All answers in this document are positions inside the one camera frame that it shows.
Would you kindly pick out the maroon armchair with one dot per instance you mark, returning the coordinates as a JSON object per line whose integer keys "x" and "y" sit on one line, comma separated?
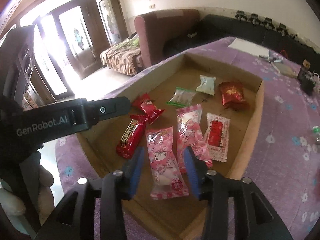
{"x": 156, "y": 28}

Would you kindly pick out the white paper sheet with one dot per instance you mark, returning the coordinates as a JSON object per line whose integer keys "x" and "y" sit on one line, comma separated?
{"x": 249, "y": 47}

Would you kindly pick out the black sofa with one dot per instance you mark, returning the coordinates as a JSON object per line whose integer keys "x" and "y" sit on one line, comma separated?
{"x": 214, "y": 27}

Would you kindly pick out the pale green snack packet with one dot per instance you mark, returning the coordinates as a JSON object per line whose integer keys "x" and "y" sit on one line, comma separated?
{"x": 206, "y": 85}

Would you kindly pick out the white red snack packet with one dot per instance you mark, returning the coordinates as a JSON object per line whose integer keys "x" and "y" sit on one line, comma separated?
{"x": 217, "y": 137}

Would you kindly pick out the pink cartoon candy packet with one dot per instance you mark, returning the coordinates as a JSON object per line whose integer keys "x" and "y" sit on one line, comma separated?
{"x": 167, "y": 178}

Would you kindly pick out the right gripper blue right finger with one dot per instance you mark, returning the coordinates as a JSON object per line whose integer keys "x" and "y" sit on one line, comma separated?
{"x": 254, "y": 216}

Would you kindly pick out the green clear candy packet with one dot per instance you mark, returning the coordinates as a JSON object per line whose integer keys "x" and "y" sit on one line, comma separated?
{"x": 181, "y": 98}

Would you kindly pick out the gloved left hand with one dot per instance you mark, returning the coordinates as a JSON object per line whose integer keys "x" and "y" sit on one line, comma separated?
{"x": 41, "y": 195}

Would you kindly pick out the patterned blanket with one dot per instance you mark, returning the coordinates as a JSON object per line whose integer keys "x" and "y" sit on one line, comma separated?
{"x": 124, "y": 57}

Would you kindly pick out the dark red gold snack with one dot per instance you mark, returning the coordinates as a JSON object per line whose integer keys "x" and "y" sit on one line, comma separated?
{"x": 232, "y": 94}

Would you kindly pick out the red bar snack packet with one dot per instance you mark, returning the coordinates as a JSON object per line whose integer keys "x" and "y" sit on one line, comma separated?
{"x": 132, "y": 136}

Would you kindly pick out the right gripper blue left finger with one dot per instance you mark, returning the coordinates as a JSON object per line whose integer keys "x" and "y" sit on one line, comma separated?
{"x": 73, "y": 217}

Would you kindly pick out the long red snack packet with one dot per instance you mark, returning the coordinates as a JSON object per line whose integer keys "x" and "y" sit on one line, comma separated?
{"x": 145, "y": 104}

